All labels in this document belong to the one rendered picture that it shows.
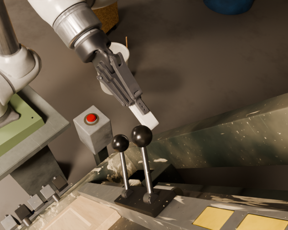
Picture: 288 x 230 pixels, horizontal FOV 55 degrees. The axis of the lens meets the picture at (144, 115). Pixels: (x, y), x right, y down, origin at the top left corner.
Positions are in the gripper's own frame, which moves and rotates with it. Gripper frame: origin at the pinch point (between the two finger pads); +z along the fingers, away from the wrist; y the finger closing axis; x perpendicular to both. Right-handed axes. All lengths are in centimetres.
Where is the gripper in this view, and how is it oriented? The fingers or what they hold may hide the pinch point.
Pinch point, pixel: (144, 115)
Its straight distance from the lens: 61.1
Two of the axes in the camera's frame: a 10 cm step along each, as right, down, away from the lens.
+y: -3.7, 1.9, 9.1
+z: 6.0, 8.0, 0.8
